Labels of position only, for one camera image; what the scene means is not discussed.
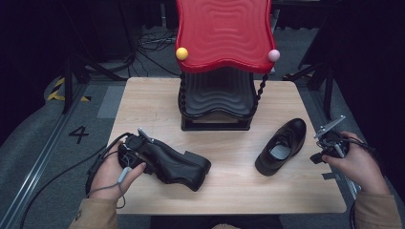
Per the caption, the yellow and black floor tape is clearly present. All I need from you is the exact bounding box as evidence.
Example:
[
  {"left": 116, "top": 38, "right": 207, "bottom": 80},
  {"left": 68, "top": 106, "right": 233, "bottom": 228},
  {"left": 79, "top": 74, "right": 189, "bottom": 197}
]
[{"left": 46, "top": 77, "right": 93, "bottom": 103}]

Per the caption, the person's right hand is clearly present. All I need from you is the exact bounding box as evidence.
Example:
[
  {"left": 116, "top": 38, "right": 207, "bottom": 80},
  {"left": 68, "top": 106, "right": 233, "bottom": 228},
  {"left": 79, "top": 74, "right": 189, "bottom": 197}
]
[{"left": 321, "top": 131, "right": 392, "bottom": 196}]

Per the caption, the grey thin cable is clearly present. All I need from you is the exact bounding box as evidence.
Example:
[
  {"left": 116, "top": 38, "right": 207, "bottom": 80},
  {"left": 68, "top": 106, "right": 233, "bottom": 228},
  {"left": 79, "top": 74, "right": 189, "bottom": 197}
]
[{"left": 86, "top": 166, "right": 132, "bottom": 210}]

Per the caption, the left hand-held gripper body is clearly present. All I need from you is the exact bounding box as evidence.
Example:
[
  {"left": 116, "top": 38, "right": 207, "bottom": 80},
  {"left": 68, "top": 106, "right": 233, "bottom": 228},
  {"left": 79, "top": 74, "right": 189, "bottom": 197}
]
[{"left": 117, "top": 127, "right": 155, "bottom": 175}]

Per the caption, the person's left hand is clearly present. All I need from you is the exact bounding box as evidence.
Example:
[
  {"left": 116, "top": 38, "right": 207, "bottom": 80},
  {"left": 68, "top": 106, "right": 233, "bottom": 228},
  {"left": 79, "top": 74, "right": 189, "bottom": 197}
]
[{"left": 90, "top": 141, "right": 147, "bottom": 201}]

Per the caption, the red and black shoe rack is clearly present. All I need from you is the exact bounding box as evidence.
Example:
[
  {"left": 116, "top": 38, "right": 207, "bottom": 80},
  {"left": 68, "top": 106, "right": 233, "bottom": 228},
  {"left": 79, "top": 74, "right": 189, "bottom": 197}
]
[{"left": 174, "top": 0, "right": 281, "bottom": 132}]

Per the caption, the black metal stand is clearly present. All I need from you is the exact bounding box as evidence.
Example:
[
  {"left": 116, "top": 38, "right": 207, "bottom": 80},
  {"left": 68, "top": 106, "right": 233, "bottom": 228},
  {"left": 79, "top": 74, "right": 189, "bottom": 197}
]
[
  {"left": 60, "top": 0, "right": 135, "bottom": 115},
  {"left": 282, "top": 18, "right": 336, "bottom": 121}
]

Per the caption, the bundle of floor cables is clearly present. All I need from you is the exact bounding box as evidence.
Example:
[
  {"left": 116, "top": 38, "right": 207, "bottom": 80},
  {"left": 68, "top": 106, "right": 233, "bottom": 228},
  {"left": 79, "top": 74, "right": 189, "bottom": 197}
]
[{"left": 136, "top": 26, "right": 181, "bottom": 78}]

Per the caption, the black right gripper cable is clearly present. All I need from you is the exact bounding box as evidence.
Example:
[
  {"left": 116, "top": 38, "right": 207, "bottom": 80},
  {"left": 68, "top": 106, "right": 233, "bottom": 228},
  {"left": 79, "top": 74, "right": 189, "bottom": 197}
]
[{"left": 345, "top": 136, "right": 377, "bottom": 157}]

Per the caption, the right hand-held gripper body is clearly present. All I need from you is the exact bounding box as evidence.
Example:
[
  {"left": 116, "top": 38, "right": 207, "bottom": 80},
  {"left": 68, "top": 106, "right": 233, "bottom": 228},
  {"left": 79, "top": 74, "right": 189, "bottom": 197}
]
[{"left": 313, "top": 114, "right": 352, "bottom": 159}]

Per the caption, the metal floor rail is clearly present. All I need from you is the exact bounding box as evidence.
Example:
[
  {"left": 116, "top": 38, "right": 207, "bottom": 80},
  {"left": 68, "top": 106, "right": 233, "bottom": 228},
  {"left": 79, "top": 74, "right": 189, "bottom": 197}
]
[{"left": 0, "top": 83, "right": 88, "bottom": 229}]

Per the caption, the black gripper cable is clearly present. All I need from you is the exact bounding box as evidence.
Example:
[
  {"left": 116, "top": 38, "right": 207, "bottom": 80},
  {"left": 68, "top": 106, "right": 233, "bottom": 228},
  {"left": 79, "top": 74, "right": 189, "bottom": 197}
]
[
  {"left": 19, "top": 132, "right": 132, "bottom": 229},
  {"left": 345, "top": 136, "right": 377, "bottom": 157}
]

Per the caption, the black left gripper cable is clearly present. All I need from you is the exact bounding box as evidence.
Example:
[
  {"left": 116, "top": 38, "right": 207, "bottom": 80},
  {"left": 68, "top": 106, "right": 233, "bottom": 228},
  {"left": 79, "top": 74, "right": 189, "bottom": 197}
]
[{"left": 19, "top": 132, "right": 132, "bottom": 229}]

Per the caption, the black leather shoe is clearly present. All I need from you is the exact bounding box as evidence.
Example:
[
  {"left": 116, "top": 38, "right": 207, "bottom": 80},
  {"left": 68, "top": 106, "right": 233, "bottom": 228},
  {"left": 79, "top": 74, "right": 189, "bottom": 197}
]
[
  {"left": 139, "top": 137, "right": 212, "bottom": 193},
  {"left": 254, "top": 117, "right": 308, "bottom": 177}
]

